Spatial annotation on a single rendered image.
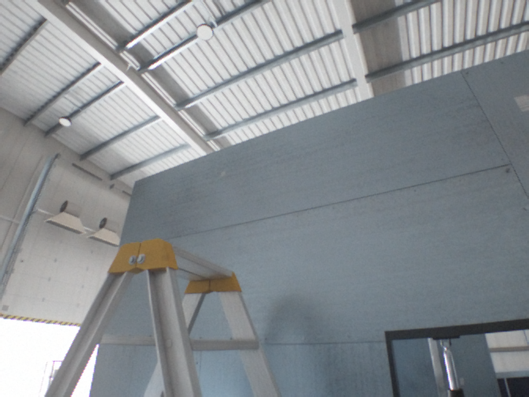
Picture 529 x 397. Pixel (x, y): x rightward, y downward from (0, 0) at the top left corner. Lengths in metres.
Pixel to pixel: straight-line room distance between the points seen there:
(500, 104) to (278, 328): 1.32
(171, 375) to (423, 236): 0.93
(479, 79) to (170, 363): 1.57
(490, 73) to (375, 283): 1.08
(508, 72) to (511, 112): 0.23
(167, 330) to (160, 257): 0.16
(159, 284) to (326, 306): 0.68
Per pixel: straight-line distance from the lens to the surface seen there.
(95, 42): 7.62
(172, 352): 0.63
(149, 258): 0.69
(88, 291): 11.22
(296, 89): 7.84
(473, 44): 8.25
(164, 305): 0.66
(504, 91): 1.53
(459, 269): 1.13
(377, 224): 1.17
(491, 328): 1.11
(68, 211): 10.29
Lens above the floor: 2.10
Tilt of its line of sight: 28 degrees up
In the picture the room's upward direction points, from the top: straight up
